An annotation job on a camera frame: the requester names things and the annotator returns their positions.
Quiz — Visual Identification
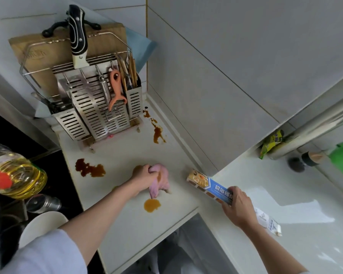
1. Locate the person's left hand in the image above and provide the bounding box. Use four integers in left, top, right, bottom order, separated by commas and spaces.
131, 164, 160, 198

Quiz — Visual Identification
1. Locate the person's right hand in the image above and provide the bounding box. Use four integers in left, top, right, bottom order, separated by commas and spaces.
221, 186, 260, 229

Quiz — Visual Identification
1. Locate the pink cleaning cloth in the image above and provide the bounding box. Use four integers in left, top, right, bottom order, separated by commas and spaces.
148, 163, 173, 199

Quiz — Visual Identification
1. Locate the blue foil roll box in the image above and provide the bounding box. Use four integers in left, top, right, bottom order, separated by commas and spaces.
187, 169, 283, 237

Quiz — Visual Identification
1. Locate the person's left forearm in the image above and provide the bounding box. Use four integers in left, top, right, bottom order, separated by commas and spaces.
59, 180, 141, 266

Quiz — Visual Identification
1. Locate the person's right forearm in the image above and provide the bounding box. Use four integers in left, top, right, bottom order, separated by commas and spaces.
239, 221, 310, 274

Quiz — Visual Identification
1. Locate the brown sauce spill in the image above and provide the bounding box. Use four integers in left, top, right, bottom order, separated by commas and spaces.
143, 198, 162, 213
143, 107, 167, 145
75, 158, 106, 178

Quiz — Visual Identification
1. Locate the yellow green snack packet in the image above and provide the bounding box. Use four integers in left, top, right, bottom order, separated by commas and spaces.
259, 129, 285, 160

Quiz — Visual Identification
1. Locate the stainless steel utensil rack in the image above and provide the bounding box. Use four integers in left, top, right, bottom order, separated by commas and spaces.
19, 32, 143, 153

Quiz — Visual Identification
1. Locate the orange peeler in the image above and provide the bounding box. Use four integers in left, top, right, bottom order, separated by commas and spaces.
108, 69, 128, 112

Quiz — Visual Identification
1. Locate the metal pipe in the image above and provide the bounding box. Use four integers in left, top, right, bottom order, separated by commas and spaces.
270, 95, 343, 160

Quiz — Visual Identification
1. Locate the bundle of wooden chopsticks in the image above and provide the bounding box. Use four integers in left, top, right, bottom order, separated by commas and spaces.
114, 52, 138, 91

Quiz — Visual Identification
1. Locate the glass shaker with metal lid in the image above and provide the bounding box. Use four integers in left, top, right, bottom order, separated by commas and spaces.
26, 194, 62, 214

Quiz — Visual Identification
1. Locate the white bowl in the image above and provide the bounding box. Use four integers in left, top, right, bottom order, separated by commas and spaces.
18, 211, 69, 249

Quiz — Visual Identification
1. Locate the white shirt sleeve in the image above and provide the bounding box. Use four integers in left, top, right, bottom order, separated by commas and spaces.
0, 229, 88, 274

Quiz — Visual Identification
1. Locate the cooking oil bottle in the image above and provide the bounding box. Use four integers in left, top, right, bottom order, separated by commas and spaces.
0, 140, 48, 200

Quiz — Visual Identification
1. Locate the black stove top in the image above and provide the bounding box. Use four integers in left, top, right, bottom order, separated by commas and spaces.
0, 107, 105, 274

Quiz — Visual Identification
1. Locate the wooden cutting board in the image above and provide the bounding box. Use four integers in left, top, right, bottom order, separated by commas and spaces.
9, 23, 128, 92

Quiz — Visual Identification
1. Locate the black handled kitchen knife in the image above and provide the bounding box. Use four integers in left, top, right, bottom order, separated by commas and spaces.
68, 5, 90, 69

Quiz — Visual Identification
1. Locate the black curved metal handle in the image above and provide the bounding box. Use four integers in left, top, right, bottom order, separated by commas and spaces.
42, 20, 102, 38

